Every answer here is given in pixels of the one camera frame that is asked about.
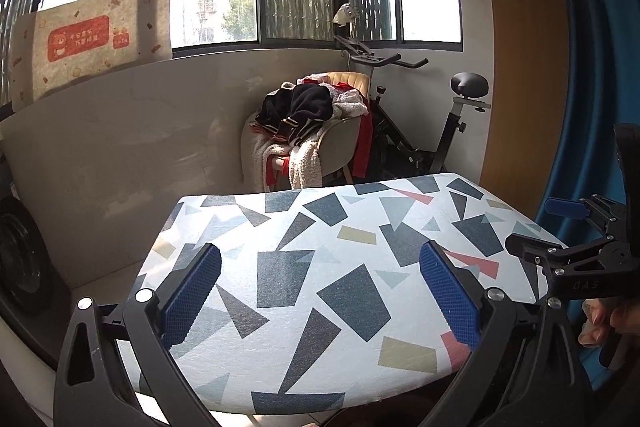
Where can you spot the geometric patterned table cover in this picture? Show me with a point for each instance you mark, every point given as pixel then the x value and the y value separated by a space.
pixel 320 267

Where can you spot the beige chair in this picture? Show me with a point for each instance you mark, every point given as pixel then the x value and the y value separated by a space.
pixel 340 137

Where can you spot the wooden wall panel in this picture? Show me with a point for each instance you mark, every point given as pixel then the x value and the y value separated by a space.
pixel 520 57

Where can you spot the black striped garment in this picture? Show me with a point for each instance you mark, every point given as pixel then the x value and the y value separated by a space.
pixel 305 104

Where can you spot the grey washing machine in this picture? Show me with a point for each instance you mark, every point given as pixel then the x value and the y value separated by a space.
pixel 20 257

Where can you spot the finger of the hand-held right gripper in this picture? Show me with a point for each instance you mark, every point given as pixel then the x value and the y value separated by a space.
pixel 535 247
pixel 565 207

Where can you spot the white fleece blanket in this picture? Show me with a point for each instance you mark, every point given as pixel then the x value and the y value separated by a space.
pixel 305 167

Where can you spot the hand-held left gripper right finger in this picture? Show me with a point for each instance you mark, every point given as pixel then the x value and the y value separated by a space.
pixel 450 302

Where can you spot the black exercise bike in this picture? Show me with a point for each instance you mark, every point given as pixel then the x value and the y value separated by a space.
pixel 470 84

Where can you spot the blue curtain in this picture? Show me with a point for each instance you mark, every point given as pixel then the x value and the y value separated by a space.
pixel 590 57

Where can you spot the red garment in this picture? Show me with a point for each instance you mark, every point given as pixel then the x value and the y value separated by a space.
pixel 364 142

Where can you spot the person's right hand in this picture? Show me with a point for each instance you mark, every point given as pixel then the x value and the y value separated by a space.
pixel 597 323

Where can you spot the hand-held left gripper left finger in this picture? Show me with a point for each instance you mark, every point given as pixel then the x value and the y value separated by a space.
pixel 192 302

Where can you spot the white pink garment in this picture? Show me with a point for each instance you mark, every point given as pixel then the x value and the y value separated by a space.
pixel 347 104

